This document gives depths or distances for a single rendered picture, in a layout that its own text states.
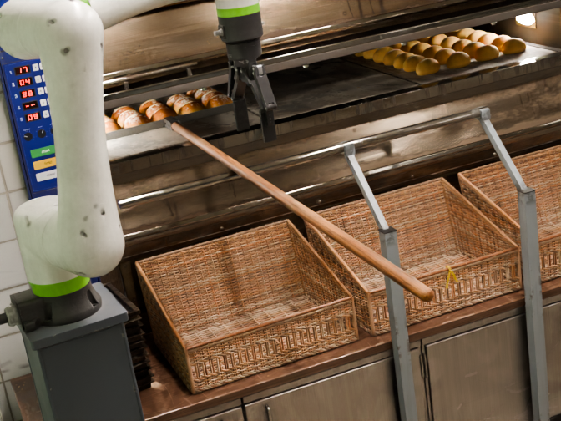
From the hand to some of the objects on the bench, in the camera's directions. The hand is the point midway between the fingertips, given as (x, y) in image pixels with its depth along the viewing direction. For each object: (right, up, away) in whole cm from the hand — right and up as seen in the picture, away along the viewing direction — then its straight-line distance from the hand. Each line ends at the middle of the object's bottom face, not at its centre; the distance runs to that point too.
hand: (255, 130), depth 232 cm
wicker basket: (-4, -59, +105) cm, 120 cm away
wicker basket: (+107, -29, +141) cm, 180 cm away
